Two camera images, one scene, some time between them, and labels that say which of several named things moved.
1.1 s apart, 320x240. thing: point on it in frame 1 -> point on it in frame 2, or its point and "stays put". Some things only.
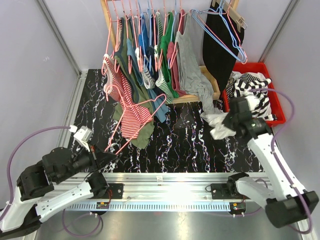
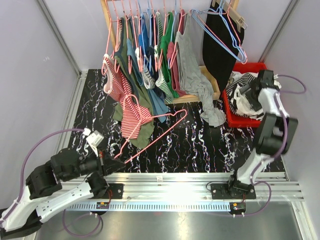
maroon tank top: [172, 56] stays put
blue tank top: [143, 39] stays put
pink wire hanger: [124, 105] -> [169, 115]
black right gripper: [226, 121] -> [256, 105]
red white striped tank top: [133, 116] stays put
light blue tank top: [159, 103] stays put
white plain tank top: [215, 118] -> [243, 106]
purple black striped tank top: [230, 88] -> [241, 81]
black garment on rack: [222, 39] stays put
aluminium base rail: [155, 186] stays put
